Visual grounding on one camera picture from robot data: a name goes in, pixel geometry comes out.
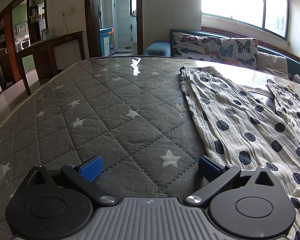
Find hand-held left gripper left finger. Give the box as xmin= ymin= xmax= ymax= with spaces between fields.
xmin=26 ymin=155 xmax=116 ymax=205

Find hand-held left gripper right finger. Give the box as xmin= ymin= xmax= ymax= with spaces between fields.
xmin=184 ymin=155 xmax=278 ymax=204

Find white polka dot pants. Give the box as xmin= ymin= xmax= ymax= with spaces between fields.
xmin=179 ymin=66 xmax=300 ymax=240

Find grey star quilted cover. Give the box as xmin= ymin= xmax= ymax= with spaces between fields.
xmin=0 ymin=56 xmax=300 ymax=240

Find round glass turntable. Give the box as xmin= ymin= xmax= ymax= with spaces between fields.
xmin=247 ymin=90 xmax=277 ymax=112

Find green broom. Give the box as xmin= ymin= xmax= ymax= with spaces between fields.
xmin=0 ymin=64 xmax=13 ymax=88

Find butterfly print pillow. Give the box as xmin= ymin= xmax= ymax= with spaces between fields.
xmin=170 ymin=32 xmax=258 ymax=68

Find white pillow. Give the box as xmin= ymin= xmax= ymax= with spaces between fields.
xmin=257 ymin=51 xmax=288 ymax=73

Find dark wooden sideboard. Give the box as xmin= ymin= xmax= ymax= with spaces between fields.
xmin=16 ymin=31 xmax=85 ymax=95

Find blue bathroom cabinet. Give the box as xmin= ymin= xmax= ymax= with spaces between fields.
xmin=99 ymin=27 xmax=115 ymax=57

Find blue cushioned stool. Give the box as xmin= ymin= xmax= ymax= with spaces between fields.
xmin=143 ymin=40 xmax=172 ymax=57

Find teal sofa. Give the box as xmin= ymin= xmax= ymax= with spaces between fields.
xmin=170 ymin=29 xmax=300 ymax=81

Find wooden shelf unit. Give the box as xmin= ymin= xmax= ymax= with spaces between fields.
xmin=0 ymin=0 xmax=48 ymax=85

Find window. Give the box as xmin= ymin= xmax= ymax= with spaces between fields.
xmin=201 ymin=0 xmax=290 ymax=41

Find dark wooden door frame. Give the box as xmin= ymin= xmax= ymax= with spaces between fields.
xmin=84 ymin=0 xmax=143 ymax=59

